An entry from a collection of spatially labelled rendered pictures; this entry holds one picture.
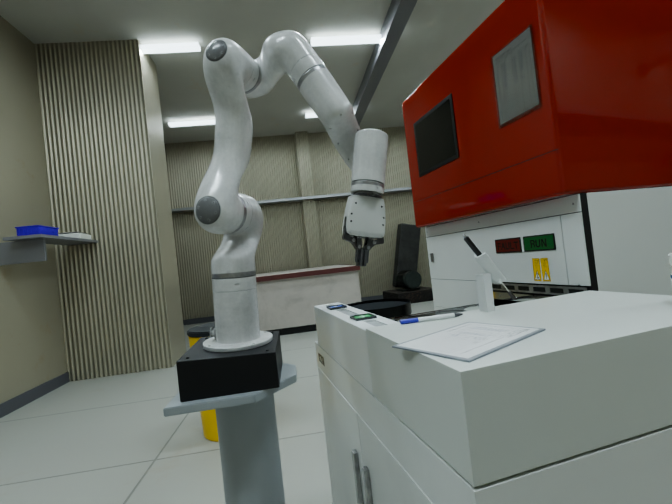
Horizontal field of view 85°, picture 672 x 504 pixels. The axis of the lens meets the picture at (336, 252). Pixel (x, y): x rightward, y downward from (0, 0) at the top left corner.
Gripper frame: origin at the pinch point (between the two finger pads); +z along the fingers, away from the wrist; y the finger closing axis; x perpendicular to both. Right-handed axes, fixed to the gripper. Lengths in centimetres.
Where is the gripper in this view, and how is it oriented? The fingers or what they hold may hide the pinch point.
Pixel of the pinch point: (361, 258)
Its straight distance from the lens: 90.8
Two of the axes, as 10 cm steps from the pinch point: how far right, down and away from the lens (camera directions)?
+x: 2.6, -0.5, -9.6
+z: -0.9, 9.9, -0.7
